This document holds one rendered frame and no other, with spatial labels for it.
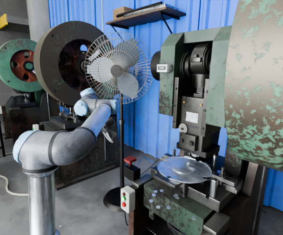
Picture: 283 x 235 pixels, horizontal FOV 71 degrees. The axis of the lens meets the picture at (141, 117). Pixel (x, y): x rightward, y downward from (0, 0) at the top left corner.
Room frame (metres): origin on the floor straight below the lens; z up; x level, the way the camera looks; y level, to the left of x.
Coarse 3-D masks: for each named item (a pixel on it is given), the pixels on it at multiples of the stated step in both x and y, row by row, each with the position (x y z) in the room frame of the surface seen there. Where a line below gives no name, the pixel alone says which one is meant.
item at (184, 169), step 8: (168, 160) 1.09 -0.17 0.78; (176, 160) 1.09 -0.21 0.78; (184, 160) 1.09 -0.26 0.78; (192, 160) 1.09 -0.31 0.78; (160, 168) 0.99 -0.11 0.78; (168, 168) 0.99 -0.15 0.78; (176, 168) 0.98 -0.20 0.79; (184, 168) 0.98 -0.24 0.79; (192, 168) 0.98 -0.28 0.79; (200, 168) 1.00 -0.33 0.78; (208, 168) 1.00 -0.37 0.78; (176, 176) 0.91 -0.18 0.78; (184, 176) 0.91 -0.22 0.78; (192, 176) 0.91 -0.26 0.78; (200, 176) 0.91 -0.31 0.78; (208, 176) 0.91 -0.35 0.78
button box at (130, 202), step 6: (126, 186) 1.05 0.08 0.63; (126, 192) 1.00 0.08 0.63; (132, 192) 1.00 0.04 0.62; (126, 198) 1.00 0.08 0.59; (132, 198) 1.00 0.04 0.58; (126, 204) 1.00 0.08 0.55; (132, 204) 1.00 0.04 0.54; (126, 210) 1.00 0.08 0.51; (132, 210) 1.00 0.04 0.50; (126, 222) 1.06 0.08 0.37
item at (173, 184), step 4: (156, 176) 0.91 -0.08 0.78; (160, 176) 0.91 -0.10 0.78; (168, 176) 0.91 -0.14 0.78; (160, 180) 0.88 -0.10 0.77; (164, 180) 0.87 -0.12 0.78; (168, 180) 0.87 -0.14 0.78; (172, 180) 0.87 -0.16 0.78; (168, 184) 0.85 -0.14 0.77; (172, 184) 0.84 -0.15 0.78; (176, 184) 0.84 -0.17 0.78; (180, 184) 0.85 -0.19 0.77; (184, 184) 0.92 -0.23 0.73; (188, 184) 0.94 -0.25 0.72; (172, 188) 0.96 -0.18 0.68; (176, 188) 0.96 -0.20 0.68; (180, 188) 0.94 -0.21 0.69; (184, 188) 0.92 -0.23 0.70; (176, 192) 0.95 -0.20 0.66; (180, 192) 0.93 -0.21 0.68; (184, 192) 0.92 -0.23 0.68; (184, 196) 0.92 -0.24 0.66
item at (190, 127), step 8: (184, 96) 1.07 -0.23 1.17; (192, 96) 1.07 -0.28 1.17; (200, 96) 1.04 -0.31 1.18; (184, 104) 1.06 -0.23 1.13; (192, 104) 1.02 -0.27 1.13; (200, 104) 0.98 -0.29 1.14; (184, 112) 1.05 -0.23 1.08; (192, 112) 1.02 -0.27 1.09; (200, 112) 0.99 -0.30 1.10; (184, 120) 1.05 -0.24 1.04; (192, 120) 1.02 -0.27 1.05; (200, 120) 0.98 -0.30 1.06; (184, 128) 1.04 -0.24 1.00; (192, 128) 1.01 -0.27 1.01; (200, 128) 0.98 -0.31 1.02; (184, 136) 1.01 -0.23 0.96; (192, 136) 0.98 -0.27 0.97; (200, 136) 0.98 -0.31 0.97; (208, 136) 1.00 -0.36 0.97; (184, 144) 1.01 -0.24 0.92; (192, 144) 0.96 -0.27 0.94; (200, 144) 0.98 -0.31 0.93; (208, 144) 1.01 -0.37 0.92
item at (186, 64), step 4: (208, 52) 1.02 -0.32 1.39; (188, 56) 1.11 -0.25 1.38; (208, 56) 1.02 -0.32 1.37; (160, 60) 1.20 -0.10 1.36; (188, 60) 1.09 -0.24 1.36; (208, 60) 1.02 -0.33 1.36; (188, 64) 1.09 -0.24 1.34; (208, 64) 1.02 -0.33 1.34; (188, 68) 1.09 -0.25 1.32; (208, 68) 1.02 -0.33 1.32; (188, 72) 1.10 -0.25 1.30; (192, 72) 1.12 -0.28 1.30
